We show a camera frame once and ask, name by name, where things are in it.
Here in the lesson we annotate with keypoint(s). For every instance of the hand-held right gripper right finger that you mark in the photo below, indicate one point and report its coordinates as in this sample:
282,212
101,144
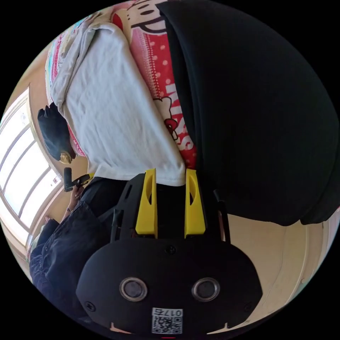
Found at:
195,215

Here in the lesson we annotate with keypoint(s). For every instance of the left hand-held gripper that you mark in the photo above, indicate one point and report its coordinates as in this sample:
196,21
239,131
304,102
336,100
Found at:
77,183

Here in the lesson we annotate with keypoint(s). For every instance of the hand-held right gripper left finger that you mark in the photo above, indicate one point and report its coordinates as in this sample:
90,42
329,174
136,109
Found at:
145,212

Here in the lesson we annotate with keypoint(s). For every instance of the white long sleeve shirt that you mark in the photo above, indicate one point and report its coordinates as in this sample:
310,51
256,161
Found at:
111,101

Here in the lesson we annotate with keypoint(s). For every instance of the person's left hand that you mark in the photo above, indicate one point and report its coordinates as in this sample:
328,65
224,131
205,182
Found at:
75,198

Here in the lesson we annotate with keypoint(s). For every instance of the window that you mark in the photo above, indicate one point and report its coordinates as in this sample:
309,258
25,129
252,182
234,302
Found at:
21,159

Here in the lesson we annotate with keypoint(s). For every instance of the person's body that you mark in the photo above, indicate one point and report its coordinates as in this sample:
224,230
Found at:
69,252

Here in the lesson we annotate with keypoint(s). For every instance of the black garment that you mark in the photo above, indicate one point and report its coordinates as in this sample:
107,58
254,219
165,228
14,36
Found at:
252,111

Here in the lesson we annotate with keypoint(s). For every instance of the bed with printed pink sheet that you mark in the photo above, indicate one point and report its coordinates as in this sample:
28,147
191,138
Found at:
159,66

